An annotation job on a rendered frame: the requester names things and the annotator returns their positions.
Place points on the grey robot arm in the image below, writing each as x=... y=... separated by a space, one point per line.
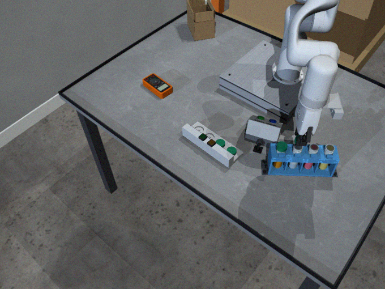
x=320 y=57

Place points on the brown cardboard box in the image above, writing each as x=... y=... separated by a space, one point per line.
x=201 y=19

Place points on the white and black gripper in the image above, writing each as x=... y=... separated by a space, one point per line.
x=307 y=120

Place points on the orange pocket multimeter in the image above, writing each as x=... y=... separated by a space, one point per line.
x=157 y=85

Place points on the black table edge trim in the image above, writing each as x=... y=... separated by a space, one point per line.
x=191 y=188

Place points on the white tube neck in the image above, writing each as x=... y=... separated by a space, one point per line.
x=329 y=149

